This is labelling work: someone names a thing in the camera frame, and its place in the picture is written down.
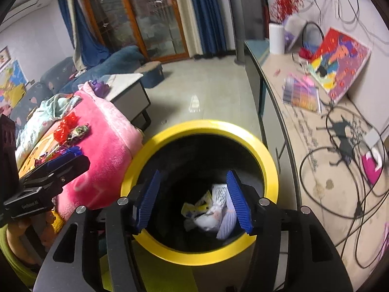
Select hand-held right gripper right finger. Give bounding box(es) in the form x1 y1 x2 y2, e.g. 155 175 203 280
226 169 354 292

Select person's left hand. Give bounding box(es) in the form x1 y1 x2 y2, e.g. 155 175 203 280
5 217 41 265

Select colourful wall poster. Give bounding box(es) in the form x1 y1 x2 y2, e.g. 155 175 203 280
0 59 29 114

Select yellow snack wrapper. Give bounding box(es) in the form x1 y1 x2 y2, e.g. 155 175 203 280
181 190 213 219

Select black hoop handle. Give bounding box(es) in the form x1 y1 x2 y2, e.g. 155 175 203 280
301 21 326 55

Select small framed wall picture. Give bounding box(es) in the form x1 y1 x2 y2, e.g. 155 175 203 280
0 46 11 69

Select red berry branches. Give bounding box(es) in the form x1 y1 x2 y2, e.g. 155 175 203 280
269 0 305 25

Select wooden-framed glass door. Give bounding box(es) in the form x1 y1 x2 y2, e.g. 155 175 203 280
80 0 190 63

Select colour swatch booklet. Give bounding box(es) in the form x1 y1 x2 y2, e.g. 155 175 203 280
282 73 322 115

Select cream curtain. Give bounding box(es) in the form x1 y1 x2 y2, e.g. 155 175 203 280
170 0 198 58

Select long TV cabinet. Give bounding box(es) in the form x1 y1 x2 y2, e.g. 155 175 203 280
243 38 389 280

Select red small object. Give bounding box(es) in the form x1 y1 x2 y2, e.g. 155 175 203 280
298 47 317 61

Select mint green blanket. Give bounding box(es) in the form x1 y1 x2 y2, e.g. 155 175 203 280
15 94 82 155

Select green patterned candy wrapper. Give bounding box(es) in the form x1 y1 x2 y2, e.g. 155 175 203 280
65 123 91 143

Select person's left forearm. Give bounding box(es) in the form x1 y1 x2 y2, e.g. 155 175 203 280
0 228 40 285

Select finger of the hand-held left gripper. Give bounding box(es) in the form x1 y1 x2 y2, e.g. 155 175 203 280
23 156 91 196
19 150 83 183

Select crumpled wrappers in bin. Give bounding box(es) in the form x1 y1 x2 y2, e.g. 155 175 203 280
212 184 244 240

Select blue footstool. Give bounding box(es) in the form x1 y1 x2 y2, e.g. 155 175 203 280
134 61 165 89

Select white-topped coffee table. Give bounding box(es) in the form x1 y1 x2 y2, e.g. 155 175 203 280
105 73 151 131

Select pink and white object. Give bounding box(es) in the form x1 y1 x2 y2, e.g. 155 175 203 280
361 149 384 186

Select white power adapter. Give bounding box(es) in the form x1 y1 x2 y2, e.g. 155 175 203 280
363 126 386 146

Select grey standing air conditioner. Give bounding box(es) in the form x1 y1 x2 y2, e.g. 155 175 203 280
234 0 269 66

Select blue foil wrapper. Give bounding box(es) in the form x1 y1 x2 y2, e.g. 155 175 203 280
61 146 82 158

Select red foil wrapper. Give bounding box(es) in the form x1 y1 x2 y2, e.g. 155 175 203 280
54 112 79 142

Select blue curtain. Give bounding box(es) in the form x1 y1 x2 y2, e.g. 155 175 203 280
185 0 227 58
56 0 111 67

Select yellow-rimmed black trash bin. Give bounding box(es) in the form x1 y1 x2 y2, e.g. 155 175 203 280
120 119 279 266

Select black cable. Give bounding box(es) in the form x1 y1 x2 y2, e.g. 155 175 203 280
299 106 389 268

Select beige printed desk mat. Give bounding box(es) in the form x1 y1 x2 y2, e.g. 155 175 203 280
264 53 389 268

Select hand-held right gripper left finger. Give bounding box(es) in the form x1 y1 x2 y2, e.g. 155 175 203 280
35 170 161 292

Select pink printed blanket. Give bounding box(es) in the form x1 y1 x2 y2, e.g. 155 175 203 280
15 82 144 222

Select white gift bag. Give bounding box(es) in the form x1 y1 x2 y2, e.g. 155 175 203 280
284 15 307 52

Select colourful canvas painting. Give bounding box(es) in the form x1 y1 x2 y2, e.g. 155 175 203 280
307 27 372 105

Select white plastic bag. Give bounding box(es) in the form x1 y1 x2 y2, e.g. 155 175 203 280
193 207 227 232

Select blue heart-print sofa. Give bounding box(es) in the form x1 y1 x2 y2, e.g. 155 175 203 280
9 56 80 119

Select multicoloured foil wrapper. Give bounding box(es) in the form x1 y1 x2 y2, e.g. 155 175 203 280
34 146 63 166

